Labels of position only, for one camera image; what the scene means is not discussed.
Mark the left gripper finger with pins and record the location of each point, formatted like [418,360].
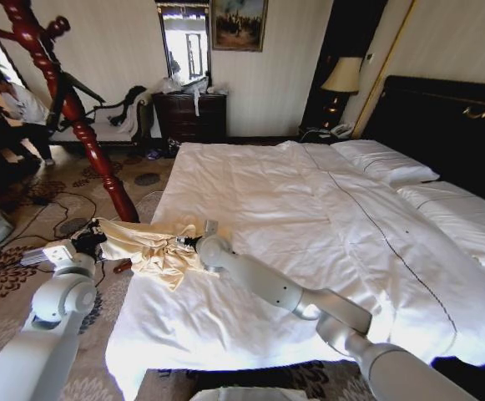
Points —
[95,229]

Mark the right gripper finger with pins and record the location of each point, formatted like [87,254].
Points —
[178,241]

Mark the cream yellow garment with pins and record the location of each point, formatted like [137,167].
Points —
[154,250]

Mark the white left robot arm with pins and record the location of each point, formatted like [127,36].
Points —
[37,334]

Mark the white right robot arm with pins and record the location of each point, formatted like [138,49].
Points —
[275,284]

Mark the red wooden clothes hanger stand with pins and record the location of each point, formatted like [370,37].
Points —
[79,125]

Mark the dark bed headboard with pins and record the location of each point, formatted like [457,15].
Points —
[446,121]

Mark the silver power strip box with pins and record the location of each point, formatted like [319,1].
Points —
[35,255]

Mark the dark slippers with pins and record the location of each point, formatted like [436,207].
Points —
[156,154]

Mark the white duvet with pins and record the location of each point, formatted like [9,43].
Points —
[292,250]

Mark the white upholstered chaise bench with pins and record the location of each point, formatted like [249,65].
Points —
[108,127]

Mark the white towel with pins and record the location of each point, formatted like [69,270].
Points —
[135,119]

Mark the dark wooden dresser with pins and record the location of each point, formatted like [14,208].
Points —
[190,117]

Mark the black garment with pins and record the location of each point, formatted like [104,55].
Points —
[131,104]

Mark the clear plastic bags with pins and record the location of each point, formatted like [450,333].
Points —
[185,85]

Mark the white robot front shell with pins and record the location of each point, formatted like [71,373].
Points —
[246,394]

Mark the white telephone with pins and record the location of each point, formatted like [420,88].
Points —
[342,130]

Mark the white pillow with dark piping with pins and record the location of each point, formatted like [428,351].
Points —
[455,209]
[384,160]

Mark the table lamp with cream shade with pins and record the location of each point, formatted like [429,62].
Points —
[342,83]

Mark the framed painting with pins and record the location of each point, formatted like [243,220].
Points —
[237,23]

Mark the wall mirror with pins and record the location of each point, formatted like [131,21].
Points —
[183,39]

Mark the gold trimmed wall panel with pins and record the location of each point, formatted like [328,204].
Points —
[384,62]

